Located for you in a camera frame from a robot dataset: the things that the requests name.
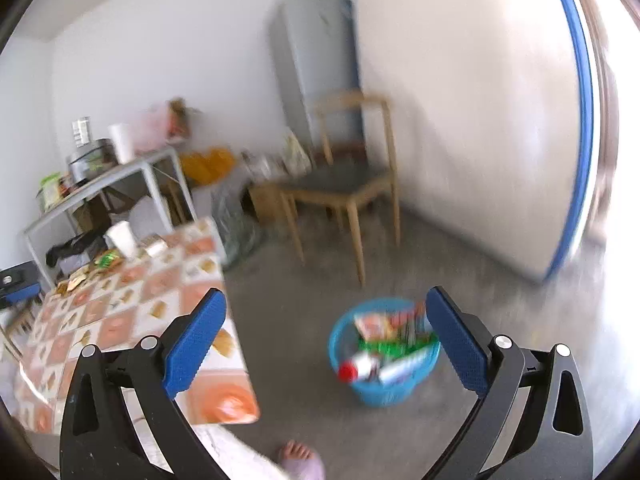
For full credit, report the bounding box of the white bottle red cap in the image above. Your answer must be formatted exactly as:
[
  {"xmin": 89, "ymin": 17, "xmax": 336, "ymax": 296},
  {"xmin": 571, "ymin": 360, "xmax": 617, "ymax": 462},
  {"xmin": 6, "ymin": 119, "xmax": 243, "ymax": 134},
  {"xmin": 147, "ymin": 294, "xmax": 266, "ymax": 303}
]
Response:
[{"xmin": 338, "ymin": 351, "xmax": 382, "ymax": 384}]

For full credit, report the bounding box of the orange snack packet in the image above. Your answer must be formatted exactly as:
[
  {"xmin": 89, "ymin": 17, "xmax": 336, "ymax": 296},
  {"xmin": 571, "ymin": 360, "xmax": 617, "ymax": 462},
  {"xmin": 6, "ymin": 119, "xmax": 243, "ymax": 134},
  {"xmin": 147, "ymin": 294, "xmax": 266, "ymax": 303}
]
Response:
[{"xmin": 354, "ymin": 310, "xmax": 398, "ymax": 342}]

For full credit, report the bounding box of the grey plastic bag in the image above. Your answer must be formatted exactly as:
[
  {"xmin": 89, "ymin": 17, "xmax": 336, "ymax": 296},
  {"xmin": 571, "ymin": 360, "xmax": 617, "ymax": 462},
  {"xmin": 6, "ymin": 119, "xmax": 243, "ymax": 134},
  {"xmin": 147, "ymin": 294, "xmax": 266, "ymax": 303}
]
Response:
[{"xmin": 210, "ymin": 182, "xmax": 268, "ymax": 266}]

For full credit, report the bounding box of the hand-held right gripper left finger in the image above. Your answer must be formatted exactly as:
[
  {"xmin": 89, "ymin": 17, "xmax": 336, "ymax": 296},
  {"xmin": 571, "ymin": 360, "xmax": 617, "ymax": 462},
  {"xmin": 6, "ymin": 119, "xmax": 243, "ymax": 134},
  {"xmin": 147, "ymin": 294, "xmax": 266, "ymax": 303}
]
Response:
[{"xmin": 59, "ymin": 287, "xmax": 231, "ymax": 480}]

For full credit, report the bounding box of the black cloth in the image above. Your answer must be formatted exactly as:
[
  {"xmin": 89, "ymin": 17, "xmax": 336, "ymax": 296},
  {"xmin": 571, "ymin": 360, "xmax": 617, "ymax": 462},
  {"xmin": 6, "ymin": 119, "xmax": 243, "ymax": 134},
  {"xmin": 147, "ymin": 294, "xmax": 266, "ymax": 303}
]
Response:
[{"xmin": 46, "ymin": 232, "xmax": 108, "ymax": 267}]

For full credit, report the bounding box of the brown cardboard box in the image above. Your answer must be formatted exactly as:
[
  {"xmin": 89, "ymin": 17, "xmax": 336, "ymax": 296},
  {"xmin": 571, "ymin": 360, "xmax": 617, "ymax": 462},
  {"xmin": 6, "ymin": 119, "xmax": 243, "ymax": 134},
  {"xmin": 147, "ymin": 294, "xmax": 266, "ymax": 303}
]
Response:
[{"xmin": 248, "ymin": 182, "xmax": 286, "ymax": 223}]

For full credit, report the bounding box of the steel container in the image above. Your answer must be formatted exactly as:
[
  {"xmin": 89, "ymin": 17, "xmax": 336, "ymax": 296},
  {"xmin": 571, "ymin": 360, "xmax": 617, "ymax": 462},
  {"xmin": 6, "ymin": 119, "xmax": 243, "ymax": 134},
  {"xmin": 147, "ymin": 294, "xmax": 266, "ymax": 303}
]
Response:
[{"xmin": 71, "ymin": 116, "xmax": 92, "ymax": 147}]

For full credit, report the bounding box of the green food packet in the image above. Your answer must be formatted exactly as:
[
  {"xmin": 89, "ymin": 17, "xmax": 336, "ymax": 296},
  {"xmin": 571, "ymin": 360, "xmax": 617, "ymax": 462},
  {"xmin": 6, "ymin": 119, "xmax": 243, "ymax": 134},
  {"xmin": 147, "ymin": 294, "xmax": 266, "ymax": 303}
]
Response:
[{"xmin": 39, "ymin": 172, "xmax": 63, "ymax": 211}]

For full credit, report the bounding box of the green snack bag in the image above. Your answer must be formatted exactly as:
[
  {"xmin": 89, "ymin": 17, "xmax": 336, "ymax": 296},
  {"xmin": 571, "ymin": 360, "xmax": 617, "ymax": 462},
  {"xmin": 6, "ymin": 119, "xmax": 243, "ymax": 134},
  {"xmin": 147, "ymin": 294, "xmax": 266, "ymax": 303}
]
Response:
[{"xmin": 357, "ymin": 337, "xmax": 437, "ymax": 361}]

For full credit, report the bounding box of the leaf print tablecloth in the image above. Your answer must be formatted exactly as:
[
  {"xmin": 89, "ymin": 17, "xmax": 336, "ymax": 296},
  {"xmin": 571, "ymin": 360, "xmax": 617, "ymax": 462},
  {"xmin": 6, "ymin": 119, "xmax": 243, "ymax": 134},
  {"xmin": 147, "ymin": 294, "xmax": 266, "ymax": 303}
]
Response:
[{"xmin": 12, "ymin": 217, "xmax": 261, "ymax": 433}]

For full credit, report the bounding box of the pink plastic bag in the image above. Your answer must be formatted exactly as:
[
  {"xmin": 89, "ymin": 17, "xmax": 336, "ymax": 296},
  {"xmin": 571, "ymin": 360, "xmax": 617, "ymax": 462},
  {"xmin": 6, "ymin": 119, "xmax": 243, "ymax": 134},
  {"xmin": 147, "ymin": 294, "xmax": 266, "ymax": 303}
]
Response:
[{"xmin": 131, "ymin": 102, "xmax": 173, "ymax": 155}]

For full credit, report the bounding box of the grey refrigerator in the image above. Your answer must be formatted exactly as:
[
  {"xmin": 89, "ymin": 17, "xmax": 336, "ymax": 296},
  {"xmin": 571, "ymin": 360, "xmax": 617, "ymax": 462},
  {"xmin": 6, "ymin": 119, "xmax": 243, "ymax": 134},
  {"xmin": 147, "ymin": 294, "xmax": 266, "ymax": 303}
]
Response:
[{"xmin": 270, "ymin": 0, "xmax": 362, "ymax": 161}]

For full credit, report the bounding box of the paper towel roll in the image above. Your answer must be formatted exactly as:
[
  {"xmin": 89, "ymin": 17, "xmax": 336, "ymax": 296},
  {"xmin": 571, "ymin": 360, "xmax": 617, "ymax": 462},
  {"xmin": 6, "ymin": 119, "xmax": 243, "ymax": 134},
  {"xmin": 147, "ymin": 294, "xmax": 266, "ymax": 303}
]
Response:
[{"xmin": 108, "ymin": 122, "xmax": 136, "ymax": 165}]

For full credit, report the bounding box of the white paper cup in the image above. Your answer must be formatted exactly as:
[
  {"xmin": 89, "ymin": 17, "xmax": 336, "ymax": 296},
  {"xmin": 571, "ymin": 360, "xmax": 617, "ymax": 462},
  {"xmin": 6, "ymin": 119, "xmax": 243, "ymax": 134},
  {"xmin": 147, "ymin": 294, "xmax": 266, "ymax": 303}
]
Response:
[{"xmin": 104, "ymin": 221, "xmax": 138, "ymax": 259}]

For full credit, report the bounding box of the white mattress blue edge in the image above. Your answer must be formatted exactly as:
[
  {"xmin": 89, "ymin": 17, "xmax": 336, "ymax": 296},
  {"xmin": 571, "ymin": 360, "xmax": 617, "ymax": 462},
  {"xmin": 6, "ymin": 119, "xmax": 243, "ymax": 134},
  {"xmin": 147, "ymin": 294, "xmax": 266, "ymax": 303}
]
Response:
[{"xmin": 352, "ymin": 0, "xmax": 597, "ymax": 282}]

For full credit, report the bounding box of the person's foot purple slipper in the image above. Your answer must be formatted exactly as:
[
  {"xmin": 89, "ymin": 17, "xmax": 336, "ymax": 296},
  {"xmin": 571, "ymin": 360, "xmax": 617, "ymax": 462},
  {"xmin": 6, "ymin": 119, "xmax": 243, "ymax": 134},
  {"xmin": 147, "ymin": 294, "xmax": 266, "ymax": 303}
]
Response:
[{"xmin": 280, "ymin": 440, "xmax": 327, "ymax": 480}]

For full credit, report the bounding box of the white blue tissue pack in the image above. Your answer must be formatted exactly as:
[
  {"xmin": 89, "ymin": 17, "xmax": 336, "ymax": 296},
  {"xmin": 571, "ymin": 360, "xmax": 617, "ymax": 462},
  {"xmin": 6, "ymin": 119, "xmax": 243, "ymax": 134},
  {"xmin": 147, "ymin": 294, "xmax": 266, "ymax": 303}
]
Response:
[{"xmin": 377, "ymin": 349, "xmax": 437, "ymax": 386}]

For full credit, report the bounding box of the blue plastic basket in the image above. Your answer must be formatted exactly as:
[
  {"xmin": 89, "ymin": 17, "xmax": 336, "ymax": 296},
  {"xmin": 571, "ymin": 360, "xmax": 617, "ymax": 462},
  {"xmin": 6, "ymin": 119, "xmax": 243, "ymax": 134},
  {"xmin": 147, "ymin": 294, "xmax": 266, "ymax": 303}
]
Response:
[{"xmin": 327, "ymin": 297, "xmax": 442, "ymax": 408}]

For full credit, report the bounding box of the white plastic bag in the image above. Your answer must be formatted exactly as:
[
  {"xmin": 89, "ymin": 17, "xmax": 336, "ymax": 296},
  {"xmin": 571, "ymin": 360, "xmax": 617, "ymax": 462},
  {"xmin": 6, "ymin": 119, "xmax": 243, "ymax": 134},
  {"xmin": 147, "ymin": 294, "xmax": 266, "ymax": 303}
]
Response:
[{"xmin": 127, "ymin": 195, "xmax": 171, "ymax": 241}]

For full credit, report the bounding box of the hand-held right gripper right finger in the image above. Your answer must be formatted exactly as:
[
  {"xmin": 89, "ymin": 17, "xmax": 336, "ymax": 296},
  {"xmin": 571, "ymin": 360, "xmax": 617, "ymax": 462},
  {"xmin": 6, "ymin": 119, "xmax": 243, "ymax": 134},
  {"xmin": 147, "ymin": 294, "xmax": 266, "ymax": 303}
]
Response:
[{"xmin": 425, "ymin": 285, "xmax": 593, "ymax": 480}]

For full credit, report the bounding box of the white green bag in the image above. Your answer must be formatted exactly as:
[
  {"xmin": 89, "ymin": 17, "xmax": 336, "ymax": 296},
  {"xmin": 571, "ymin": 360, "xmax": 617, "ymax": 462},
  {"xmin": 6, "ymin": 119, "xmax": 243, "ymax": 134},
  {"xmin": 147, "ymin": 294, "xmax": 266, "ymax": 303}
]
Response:
[{"xmin": 282, "ymin": 130, "xmax": 312, "ymax": 173}]

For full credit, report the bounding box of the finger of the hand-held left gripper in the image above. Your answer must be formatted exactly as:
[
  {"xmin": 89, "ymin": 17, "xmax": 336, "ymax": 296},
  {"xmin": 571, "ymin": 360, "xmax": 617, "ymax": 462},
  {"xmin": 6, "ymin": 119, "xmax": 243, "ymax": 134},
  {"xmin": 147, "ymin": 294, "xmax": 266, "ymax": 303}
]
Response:
[{"xmin": 0, "ymin": 266, "xmax": 42, "ymax": 310}]

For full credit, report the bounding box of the grey rice cooker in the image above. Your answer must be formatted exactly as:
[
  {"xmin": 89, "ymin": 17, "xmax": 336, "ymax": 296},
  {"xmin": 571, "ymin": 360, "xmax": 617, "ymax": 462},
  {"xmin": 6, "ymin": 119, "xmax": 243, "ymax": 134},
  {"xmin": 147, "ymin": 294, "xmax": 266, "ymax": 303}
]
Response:
[{"xmin": 66, "ymin": 138, "xmax": 119, "ymax": 182}]

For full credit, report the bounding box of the white frame side table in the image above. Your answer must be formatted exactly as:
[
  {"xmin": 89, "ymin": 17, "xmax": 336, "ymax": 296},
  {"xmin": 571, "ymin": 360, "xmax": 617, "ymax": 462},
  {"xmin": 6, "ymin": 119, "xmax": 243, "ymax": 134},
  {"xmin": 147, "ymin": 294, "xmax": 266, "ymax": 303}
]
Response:
[{"xmin": 20, "ymin": 144, "xmax": 197, "ymax": 288}]

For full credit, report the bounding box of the yellow plastic bag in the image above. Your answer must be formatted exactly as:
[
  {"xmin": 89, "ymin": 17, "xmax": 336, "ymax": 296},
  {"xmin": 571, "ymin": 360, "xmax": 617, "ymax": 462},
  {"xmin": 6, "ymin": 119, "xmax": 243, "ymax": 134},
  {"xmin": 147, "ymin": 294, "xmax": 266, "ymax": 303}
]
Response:
[{"xmin": 179, "ymin": 147, "xmax": 236, "ymax": 186}]

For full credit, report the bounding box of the wooden chair dark seat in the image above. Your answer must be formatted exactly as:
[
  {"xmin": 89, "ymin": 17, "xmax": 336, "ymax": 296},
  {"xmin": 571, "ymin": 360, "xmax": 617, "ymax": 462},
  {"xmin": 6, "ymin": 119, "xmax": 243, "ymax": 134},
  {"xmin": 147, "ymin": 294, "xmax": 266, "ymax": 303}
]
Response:
[{"xmin": 279, "ymin": 89, "xmax": 402, "ymax": 287}]

